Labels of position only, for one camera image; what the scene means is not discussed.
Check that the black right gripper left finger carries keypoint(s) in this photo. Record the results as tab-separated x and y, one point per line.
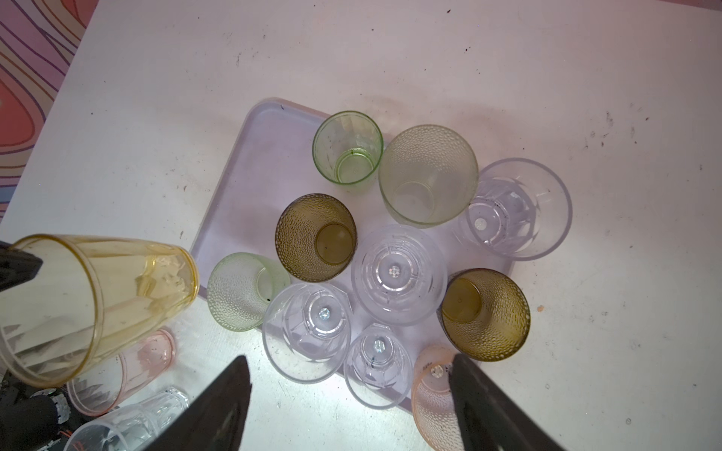
216	419

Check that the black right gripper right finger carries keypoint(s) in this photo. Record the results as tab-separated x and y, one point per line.
488	419

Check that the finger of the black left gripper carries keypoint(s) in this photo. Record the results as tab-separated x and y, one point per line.
17	267

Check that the pink glass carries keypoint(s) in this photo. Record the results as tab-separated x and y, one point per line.
99	390
432	401

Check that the yellow glass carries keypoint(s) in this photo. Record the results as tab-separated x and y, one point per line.
93	297

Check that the amber brown glass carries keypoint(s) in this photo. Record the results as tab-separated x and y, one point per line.
484	314

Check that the small clear glass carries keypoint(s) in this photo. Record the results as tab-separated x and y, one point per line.
378	370

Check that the pale green small glass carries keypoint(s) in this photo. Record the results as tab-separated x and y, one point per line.
241	287

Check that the olive dark glass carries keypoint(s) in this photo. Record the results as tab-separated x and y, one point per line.
316	238

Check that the large pale green glass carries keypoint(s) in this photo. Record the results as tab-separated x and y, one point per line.
428	176

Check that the bright green glass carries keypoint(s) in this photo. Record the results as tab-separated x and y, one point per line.
347	149

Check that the lavender rectangular plastic tray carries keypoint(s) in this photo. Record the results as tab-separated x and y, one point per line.
269	167

